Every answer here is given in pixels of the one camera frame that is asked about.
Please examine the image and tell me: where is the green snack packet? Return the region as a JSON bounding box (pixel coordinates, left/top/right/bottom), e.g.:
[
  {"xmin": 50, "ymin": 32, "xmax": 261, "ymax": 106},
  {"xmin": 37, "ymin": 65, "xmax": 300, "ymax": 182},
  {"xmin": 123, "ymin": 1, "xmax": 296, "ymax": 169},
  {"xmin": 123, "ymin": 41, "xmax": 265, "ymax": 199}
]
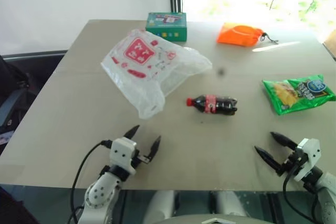
[{"xmin": 262, "ymin": 74, "xmax": 332, "ymax": 116}]

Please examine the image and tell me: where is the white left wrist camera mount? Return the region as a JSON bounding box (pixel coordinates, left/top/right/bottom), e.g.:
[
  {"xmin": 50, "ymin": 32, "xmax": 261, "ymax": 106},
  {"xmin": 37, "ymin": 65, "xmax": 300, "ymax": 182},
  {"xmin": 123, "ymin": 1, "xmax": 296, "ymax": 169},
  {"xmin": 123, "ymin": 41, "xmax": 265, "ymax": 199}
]
[{"xmin": 108, "ymin": 137, "xmax": 138, "ymax": 175}]

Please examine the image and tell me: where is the orange drawstring pouch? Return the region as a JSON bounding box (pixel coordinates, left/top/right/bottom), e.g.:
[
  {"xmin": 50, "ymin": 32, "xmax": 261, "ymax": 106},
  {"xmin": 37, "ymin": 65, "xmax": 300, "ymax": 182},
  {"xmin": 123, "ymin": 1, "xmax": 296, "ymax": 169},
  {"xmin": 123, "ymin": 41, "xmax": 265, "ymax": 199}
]
[{"xmin": 216, "ymin": 22, "xmax": 279, "ymax": 47}]

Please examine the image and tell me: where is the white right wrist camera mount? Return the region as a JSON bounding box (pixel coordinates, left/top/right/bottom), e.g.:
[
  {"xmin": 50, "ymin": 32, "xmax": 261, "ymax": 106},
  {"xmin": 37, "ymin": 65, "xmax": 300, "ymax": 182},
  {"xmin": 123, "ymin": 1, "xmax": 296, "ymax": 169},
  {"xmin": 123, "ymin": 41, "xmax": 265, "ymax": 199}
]
[{"xmin": 293, "ymin": 137, "xmax": 322, "ymax": 182}]

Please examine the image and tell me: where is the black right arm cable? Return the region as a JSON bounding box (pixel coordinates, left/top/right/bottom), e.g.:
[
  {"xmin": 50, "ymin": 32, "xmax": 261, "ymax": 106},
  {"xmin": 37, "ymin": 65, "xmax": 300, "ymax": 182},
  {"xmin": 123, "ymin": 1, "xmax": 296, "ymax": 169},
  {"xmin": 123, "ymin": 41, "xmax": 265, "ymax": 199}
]
[{"xmin": 282, "ymin": 159, "xmax": 320, "ymax": 224}]

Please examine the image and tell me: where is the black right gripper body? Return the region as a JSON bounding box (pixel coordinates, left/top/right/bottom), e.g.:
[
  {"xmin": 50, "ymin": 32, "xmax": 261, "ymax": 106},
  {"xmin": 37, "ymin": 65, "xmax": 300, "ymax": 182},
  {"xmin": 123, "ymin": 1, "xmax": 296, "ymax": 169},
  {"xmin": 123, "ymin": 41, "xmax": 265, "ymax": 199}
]
[{"xmin": 279, "ymin": 147, "xmax": 308, "ymax": 177}]

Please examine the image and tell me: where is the brown cardboard box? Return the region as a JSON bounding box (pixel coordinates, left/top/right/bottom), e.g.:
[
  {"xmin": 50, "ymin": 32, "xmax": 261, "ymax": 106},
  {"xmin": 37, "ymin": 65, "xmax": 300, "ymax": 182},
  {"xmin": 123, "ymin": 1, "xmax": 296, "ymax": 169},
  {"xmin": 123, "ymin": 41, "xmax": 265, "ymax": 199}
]
[{"xmin": 322, "ymin": 28, "xmax": 336, "ymax": 61}]

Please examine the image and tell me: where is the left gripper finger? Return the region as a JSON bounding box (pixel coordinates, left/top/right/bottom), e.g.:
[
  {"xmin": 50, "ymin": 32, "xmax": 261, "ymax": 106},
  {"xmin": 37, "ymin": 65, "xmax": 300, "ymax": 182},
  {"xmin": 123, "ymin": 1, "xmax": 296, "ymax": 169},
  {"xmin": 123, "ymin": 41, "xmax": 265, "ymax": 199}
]
[
  {"xmin": 124, "ymin": 125, "xmax": 140, "ymax": 140},
  {"xmin": 146, "ymin": 135, "xmax": 162, "ymax": 163}
]

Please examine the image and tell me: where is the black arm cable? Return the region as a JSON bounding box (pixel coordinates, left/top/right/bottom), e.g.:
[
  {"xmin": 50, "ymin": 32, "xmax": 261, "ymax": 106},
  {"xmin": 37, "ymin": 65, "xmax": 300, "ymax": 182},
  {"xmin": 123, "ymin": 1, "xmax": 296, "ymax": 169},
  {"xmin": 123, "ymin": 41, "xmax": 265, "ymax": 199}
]
[
  {"xmin": 68, "ymin": 141, "xmax": 113, "ymax": 224},
  {"xmin": 282, "ymin": 159, "xmax": 320, "ymax": 224}
]

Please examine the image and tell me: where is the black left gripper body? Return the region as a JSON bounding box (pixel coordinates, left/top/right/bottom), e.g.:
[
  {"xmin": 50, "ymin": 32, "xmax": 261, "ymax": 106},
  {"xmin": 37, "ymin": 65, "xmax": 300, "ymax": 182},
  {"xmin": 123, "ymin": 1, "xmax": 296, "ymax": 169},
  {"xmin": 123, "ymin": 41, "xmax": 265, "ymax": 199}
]
[{"xmin": 132, "ymin": 148, "xmax": 149, "ymax": 168}]

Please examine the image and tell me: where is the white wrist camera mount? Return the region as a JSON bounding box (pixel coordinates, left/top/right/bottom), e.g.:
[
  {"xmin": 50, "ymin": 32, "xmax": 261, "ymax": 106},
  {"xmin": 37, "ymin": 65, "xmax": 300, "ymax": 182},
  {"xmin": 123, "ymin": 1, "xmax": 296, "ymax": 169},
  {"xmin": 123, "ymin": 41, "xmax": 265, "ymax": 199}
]
[
  {"xmin": 108, "ymin": 137, "xmax": 138, "ymax": 175},
  {"xmin": 293, "ymin": 137, "xmax": 322, "ymax": 182}
]

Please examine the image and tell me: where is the clear red-printed plastic bag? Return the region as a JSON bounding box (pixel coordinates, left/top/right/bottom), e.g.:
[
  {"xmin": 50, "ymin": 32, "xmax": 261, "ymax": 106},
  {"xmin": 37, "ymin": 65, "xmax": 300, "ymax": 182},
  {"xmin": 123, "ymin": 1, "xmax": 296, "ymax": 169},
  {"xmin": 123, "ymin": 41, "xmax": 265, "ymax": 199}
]
[{"xmin": 100, "ymin": 28, "xmax": 213, "ymax": 120}]

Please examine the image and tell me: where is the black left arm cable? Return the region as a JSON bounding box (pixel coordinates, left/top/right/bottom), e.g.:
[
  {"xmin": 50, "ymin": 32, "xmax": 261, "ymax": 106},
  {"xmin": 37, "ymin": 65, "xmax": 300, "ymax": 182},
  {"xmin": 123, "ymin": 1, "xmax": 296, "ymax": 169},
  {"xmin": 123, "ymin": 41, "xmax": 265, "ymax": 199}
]
[{"xmin": 68, "ymin": 141, "xmax": 113, "ymax": 224}]

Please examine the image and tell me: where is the silver robot torso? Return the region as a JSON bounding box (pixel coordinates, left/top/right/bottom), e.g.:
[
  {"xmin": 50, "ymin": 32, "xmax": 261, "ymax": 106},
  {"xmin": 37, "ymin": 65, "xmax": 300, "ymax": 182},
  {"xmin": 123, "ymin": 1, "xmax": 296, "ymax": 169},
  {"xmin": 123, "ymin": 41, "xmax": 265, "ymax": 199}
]
[{"xmin": 149, "ymin": 189, "xmax": 253, "ymax": 224}]

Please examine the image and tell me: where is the cola bottle with red cap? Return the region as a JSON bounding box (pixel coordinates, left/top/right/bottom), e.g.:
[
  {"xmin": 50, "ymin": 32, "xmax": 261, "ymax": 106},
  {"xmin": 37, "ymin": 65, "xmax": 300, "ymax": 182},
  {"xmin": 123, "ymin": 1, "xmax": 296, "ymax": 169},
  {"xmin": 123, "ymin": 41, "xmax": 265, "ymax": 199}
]
[{"xmin": 186, "ymin": 94, "xmax": 238, "ymax": 116}]

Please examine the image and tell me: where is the green cardboard box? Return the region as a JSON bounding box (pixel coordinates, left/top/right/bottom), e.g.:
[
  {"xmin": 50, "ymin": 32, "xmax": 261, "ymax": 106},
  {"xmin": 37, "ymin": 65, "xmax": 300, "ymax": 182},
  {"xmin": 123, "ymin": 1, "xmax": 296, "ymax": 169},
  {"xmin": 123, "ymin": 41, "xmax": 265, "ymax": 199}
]
[{"xmin": 145, "ymin": 12, "xmax": 188, "ymax": 42}]

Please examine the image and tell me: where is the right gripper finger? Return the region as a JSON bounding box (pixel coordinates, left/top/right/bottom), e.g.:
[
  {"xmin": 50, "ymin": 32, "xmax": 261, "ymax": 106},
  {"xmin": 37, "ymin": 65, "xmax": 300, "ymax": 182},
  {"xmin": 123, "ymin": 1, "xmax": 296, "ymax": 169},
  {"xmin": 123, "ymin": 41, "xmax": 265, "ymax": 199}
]
[
  {"xmin": 254, "ymin": 145, "xmax": 284, "ymax": 176},
  {"xmin": 270, "ymin": 132, "xmax": 298, "ymax": 151}
]

